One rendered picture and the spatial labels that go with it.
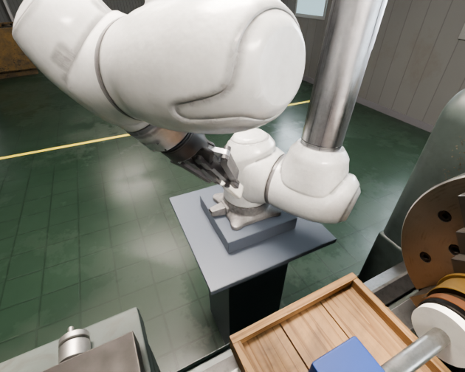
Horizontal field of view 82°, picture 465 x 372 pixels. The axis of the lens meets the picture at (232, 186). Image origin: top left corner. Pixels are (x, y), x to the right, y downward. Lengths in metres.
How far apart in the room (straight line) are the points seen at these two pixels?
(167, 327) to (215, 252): 0.81
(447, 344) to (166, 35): 0.42
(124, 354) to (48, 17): 0.43
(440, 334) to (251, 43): 0.37
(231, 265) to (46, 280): 1.41
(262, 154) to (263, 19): 0.56
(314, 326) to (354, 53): 0.54
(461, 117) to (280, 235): 0.55
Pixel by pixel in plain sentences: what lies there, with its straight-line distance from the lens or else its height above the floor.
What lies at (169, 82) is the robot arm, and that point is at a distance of 0.20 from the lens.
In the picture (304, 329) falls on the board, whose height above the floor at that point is 0.89.
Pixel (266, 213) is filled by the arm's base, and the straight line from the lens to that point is 0.87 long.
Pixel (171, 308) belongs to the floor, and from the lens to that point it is 1.64.
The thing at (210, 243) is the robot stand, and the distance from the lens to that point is 0.87.
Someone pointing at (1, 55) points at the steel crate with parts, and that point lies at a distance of 6.78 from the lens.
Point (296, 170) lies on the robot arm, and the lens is 0.68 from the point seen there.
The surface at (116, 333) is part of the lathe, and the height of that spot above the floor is 0.93.
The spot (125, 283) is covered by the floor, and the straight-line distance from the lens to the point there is 1.79.
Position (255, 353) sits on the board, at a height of 0.89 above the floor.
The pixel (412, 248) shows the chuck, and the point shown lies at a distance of 0.60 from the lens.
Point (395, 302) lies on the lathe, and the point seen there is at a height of 0.84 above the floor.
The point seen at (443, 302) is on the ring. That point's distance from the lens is 0.42.
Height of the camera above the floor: 1.41
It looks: 37 degrees down
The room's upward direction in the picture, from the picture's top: straight up
